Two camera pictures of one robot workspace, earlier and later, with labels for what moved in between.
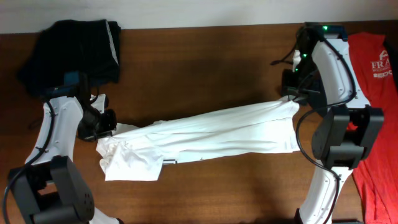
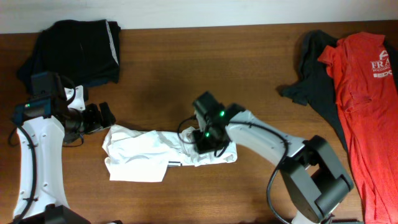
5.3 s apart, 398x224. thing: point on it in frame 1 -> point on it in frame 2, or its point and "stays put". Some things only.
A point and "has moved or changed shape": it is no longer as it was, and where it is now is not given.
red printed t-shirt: x=377 y=182 stays put
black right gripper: x=298 y=92 -> x=203 y=144
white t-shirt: x=128 y=153 has moved or changed shape
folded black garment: x=90 y=47 stays put
